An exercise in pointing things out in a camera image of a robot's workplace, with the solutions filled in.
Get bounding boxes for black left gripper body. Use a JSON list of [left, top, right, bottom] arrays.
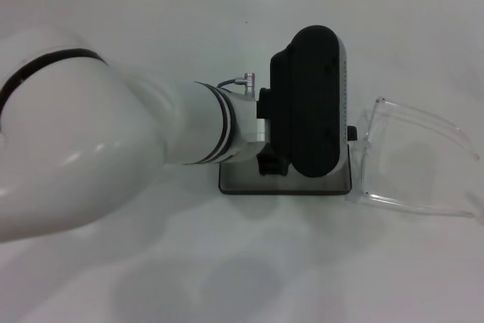
[[257, 152, 290, 177]]

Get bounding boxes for black glasses case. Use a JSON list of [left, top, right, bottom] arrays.
[[218, 140, 353, 196]]

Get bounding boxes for clear frame glasses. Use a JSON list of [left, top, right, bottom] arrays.
[[346, 96, 480, 220]]

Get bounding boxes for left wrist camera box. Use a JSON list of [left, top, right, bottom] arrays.
[[256, 26, 349, 179]]

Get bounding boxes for left wrist cable with plug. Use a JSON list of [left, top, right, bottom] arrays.
[[217, 70, 257, 94]]

